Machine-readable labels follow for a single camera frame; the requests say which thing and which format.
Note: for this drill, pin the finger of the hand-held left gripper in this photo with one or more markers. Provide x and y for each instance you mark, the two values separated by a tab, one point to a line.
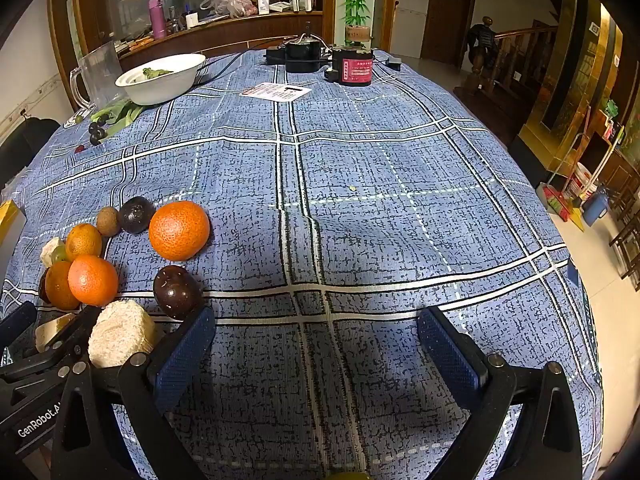
70	342
15	321

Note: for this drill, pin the blue bin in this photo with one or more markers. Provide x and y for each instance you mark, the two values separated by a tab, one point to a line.
595	207

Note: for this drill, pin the clear glass mug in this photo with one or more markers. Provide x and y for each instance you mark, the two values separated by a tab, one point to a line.
102	75

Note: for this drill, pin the black electric device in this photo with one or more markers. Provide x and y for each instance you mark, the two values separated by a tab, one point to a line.
302	52

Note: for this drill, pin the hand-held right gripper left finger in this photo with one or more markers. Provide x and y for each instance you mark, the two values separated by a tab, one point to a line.
185	355

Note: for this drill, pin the small white fibrous chunk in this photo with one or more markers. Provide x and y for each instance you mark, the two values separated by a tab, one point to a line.
48	251

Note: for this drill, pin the flat white box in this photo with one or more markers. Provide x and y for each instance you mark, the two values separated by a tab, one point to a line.
280	7

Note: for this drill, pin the blue plaid tablecloth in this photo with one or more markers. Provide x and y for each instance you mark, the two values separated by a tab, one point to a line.
375	210

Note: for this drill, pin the pale white wedge piece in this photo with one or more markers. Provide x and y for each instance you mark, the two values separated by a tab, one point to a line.
49	332

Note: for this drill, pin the small black adapter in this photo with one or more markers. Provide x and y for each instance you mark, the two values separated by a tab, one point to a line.
395	65

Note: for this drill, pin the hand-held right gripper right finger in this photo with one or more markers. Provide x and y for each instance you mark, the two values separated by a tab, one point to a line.
447	355

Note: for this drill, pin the wooden chair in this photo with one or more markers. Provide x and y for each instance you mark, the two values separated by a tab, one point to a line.
625	245

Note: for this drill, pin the large white fibrous chunk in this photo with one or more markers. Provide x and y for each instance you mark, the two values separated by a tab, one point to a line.
122	335

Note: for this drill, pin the wooden counter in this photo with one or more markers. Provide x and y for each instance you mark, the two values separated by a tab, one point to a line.
225	35

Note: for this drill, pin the brown wooden door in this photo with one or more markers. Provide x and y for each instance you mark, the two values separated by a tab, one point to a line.
447	17

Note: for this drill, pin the white bowl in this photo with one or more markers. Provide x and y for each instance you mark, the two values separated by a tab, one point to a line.
160	85

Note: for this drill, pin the green grape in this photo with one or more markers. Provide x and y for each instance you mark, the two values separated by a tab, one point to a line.
61	256

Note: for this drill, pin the green vegetables in bowl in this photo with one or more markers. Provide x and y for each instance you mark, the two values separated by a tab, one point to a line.
155	72

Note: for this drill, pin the white paper card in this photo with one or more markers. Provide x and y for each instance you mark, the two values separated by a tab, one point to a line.
277	91

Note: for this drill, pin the colourful broom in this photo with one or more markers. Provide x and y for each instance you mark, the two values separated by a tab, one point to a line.
560	202

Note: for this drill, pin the black power box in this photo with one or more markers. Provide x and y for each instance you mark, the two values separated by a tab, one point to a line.
274	55

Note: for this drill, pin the dark statue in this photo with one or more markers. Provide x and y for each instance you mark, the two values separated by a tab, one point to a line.
482	35

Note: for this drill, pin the white bucket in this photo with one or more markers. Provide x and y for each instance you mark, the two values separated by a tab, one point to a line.
585	180

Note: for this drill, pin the small orange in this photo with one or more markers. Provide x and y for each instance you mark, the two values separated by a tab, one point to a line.
82	242
92	280
59	286

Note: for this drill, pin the upright white box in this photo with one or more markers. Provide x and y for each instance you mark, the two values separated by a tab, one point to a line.
302	2

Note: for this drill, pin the white cup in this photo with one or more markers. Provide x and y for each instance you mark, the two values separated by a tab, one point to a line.
191	19

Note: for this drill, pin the black chair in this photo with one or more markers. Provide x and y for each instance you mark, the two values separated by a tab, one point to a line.
25	135

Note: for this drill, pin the clear plastic bag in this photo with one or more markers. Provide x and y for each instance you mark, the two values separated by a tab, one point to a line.
230	2

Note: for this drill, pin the brown tape roll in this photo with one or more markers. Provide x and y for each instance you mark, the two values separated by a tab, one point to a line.
357	34

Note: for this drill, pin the golden cardboard box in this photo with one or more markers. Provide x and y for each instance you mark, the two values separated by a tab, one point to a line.
10	220

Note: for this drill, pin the pink thermos bottle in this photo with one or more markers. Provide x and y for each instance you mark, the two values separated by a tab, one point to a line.
157	17

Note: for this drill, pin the large orange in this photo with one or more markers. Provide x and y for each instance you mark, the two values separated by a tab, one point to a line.
179	230

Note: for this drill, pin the green leafy vegetables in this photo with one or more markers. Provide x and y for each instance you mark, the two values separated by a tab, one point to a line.
117	112

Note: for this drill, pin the brown kiwi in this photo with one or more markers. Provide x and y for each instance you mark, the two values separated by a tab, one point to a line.
107	221

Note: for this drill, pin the red and black battery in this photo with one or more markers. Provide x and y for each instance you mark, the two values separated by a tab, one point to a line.
352	67

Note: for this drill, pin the wooden stair railing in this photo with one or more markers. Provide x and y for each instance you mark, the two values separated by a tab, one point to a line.
525	55

